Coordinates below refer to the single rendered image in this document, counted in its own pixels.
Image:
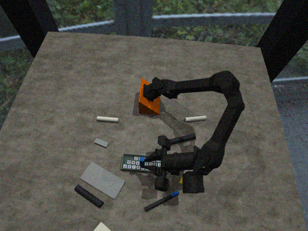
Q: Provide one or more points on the blue stylus with white tip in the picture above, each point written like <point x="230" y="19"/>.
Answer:
<point x="142" y="161"/>

